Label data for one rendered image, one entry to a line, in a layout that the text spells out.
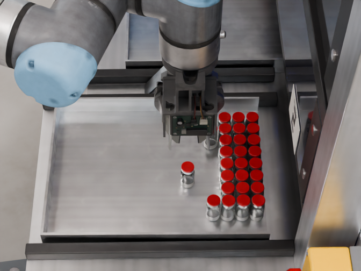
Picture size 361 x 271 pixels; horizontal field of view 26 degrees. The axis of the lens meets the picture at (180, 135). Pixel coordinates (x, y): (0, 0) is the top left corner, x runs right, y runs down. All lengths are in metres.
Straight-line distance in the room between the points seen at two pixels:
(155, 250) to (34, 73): 0.44
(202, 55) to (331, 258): 0.31
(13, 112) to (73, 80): 1.70
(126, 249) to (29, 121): 1.34
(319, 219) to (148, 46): 0.55
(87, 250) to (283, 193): 0.32
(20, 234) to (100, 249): 1.09
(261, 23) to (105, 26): 0.66
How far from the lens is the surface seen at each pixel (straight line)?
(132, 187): 1.25
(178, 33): 0.91
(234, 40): 1.44
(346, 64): 0.82
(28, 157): 2.39
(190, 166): 1.21
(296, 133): 1.14
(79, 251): 1.18
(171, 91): 1.02
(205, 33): 0.91
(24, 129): 2.45
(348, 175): 0.94
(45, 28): 0.83
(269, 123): 1.33
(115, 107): 1.33
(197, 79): 0.95
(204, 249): 1.17
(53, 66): 0.80
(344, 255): 1.04
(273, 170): 1.27
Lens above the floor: 1.93
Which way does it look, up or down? 54 degrees down
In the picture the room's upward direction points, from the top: straight up
